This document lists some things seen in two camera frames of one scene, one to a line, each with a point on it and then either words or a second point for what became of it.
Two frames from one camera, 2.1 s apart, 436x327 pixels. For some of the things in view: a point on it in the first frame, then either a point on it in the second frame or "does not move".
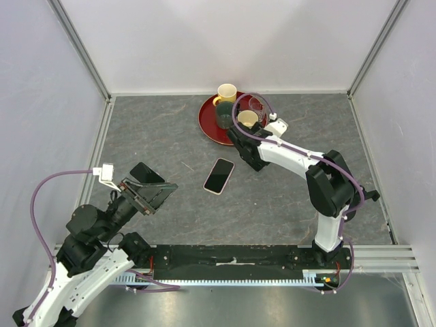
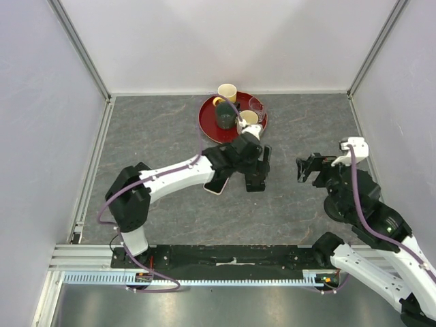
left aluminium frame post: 80,47 does not move
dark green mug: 224,114 does not move
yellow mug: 226,92 does not move
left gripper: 152,195 → 253,169
